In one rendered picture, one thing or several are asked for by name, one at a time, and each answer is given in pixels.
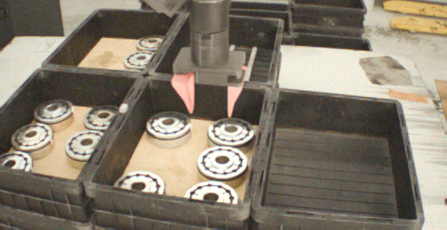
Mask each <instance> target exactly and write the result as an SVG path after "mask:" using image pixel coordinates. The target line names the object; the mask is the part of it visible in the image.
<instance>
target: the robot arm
mask: <svg viewBox="0 0 447 230"><path fill-rule="evenodd" d="M144 1H145V2H147V4H148V5H149V6H151V7H152V8H153V9H154V10H155V11H156V12H159V13H160V12H161V11H164V12H165V13H166V14H167V15H168V16H169V17H171V16H173V15H174V13H175V12H176V11H177V10H178V9H179V8H181V7H182V5H183V4H184V3H185V2H186V1H187V0H177V1H176V0H144ZM230 5H231V0H190V2H189V19H190V38H191V48H190V47H184V48H182V49H181V51H180V53H179V54H178V56H177V58H176V60H175V62H174V63H173V73H174V74H175V75H174V77H173V79H172V85H173V86H174V87H175V89H176V90H177V92H178V93H179V94H180V96H181V97H182V99H183V100H184V102H185V104H186V106H187V107H188V110H189V113H192V112H193V109H194V73H195V82H196V83H201V84H211V85H227V115H228V116H229V117H231V115H232V111H233V108H234V104H235V102H236V100H237V98H238V96H239V94H240V92H241V90H242V88H243V83H244V79H245V77H246V73H247V67H246V66H243V65H244V64H245V61H246V53H245V52H243V51H233V50H228V9H229V7H230ZM229 76H230V77H229Z"/></svg>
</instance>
